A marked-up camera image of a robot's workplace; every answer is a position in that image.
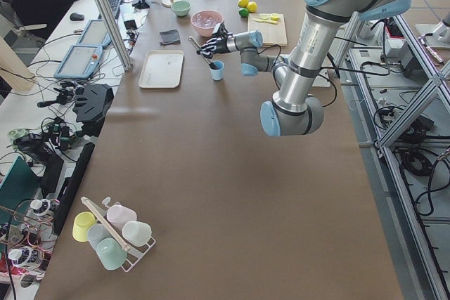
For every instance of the pink plastic cup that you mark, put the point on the pink plastic cup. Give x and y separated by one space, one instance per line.
118 215

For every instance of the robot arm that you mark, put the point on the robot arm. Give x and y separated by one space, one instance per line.
292 110

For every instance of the grey folded cloth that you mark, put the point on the grey folded cloth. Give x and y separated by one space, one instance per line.
169 37

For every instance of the green plastic cup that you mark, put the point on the green plastic cup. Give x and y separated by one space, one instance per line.
110 253

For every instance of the white plastic cup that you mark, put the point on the white plastic cup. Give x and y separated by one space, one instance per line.
137 233

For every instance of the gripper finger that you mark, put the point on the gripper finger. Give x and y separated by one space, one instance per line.
210 44
206 53

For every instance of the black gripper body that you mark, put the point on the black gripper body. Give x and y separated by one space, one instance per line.
221 46

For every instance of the pink bowl of ice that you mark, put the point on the pink bowl of ice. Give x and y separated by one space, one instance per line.
204 22

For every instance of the yellow lemon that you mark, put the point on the yellow lemon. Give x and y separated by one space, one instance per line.
243 3
252 7

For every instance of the green ceramic bowl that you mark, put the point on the green ceramic bowl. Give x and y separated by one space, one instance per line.
181 8

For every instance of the metal muddler black tip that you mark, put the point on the metal muddler black tip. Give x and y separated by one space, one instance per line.
197 48

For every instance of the cream rabbit tray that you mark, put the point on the cream rabbit tray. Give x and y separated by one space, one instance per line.
161 69

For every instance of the yellow plastic cup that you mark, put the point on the yellow plastic cup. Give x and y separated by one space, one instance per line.
81 225

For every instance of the blue plastic cup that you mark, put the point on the blue plastic cup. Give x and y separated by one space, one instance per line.
217 70

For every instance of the black computer mouse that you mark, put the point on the black computer mouse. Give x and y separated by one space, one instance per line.
76 17

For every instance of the yellow plastic knife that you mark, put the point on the yellow plastic knife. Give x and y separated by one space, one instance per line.
264 20

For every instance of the wooden cutting board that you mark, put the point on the wooden cutting board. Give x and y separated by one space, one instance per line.
272 34

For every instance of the teach pendant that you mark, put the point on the teach pendant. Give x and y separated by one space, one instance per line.
95 33
79 62

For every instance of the grey plastic cup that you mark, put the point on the grey plastic cup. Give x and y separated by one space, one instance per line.
95 234

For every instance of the white cup rack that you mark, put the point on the white cup rack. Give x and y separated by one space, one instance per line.
134 254

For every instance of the green lime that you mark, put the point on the green lime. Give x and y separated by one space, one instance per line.
243 12

